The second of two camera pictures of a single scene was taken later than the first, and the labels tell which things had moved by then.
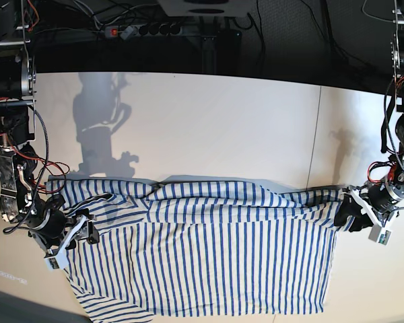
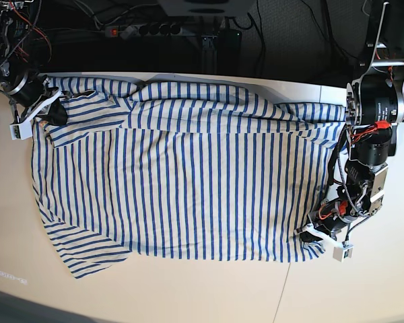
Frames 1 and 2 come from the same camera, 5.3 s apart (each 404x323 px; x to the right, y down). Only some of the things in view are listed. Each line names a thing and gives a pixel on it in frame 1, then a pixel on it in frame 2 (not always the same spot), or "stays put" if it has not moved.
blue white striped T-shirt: (191, 246) → (181, 169)
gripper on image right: (383, 196) → (330, 219)
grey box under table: (207, 7) stays put
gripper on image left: (51, 225) → (30, 88)
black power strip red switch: (123, 31) stays put
